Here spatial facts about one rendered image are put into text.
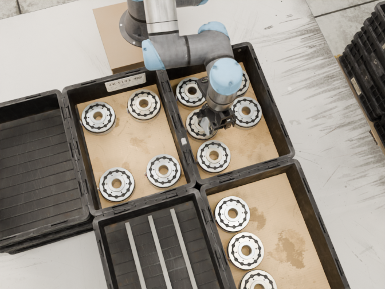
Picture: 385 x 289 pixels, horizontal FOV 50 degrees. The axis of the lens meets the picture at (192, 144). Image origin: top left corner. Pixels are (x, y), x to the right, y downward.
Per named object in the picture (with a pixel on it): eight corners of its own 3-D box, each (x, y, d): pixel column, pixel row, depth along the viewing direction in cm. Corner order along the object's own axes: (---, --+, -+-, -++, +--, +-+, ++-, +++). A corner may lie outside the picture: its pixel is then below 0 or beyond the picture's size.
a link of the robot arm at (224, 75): (239, 51, 97) (247, 83, 94) (233, 73, 107) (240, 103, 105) (207, 55, 96) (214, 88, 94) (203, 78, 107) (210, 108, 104)
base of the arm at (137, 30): (117, 16, 147) (114, -3, 138) (156, 3, 150) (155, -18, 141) (135, 49, 142) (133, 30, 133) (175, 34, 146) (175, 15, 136)
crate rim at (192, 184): (62, 90, 124) (60, 87, 122) (158, 66, 128) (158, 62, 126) (92, 218, 112) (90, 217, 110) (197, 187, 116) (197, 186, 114)
